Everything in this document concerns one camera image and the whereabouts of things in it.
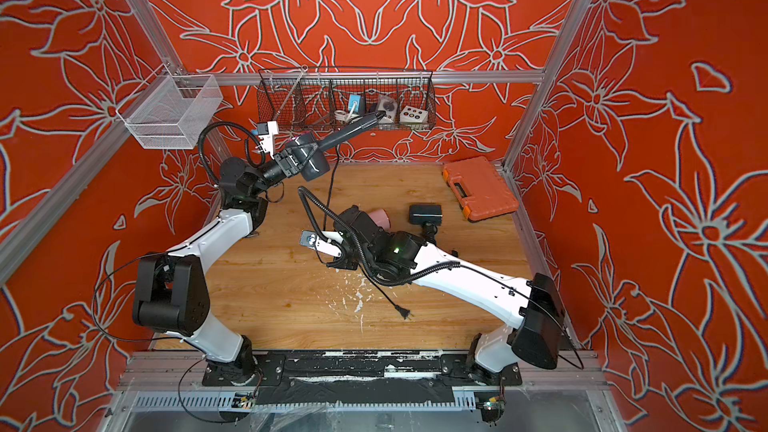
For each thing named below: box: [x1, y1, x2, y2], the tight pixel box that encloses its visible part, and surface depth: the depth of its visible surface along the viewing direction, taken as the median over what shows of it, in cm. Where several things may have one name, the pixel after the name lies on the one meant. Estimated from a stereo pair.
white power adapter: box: [378, 95, 398, 124], surface depth 94 cm
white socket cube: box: [400, 105, 428, 123], surface depth 96 cm
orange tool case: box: [443, 156, 519, 222], surface depth 107 cm
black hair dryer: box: [294, 110, 387, 182], surface depth 71 cm
